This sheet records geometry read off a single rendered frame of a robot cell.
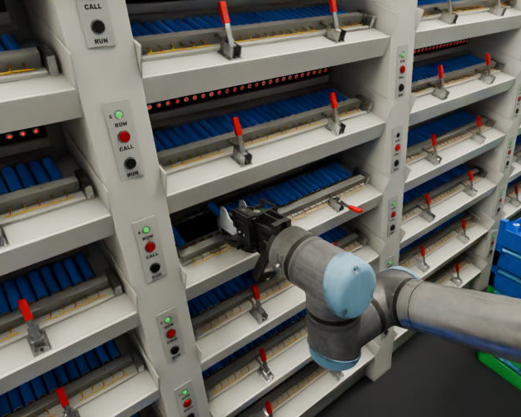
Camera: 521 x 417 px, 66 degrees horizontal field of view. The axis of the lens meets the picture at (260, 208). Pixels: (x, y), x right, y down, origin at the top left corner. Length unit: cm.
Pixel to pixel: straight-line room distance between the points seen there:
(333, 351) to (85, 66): 57
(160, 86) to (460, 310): 57
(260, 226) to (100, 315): 32
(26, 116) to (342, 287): 49
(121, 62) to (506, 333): 65
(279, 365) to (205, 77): 77
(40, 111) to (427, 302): 63
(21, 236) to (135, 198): 17
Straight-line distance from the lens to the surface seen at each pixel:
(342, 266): 61
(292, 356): 119
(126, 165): 67
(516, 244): 142
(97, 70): 65
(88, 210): 71
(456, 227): 177
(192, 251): 84
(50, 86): 65
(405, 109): 114
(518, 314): 64
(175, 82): 70
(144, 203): 70
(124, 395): 92
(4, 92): 65
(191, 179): 76
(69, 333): 79
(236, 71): 76
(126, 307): 80
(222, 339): 97
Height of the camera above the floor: 118
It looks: 26 degrees down
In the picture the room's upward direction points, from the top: 5 degrees counter-clockwise
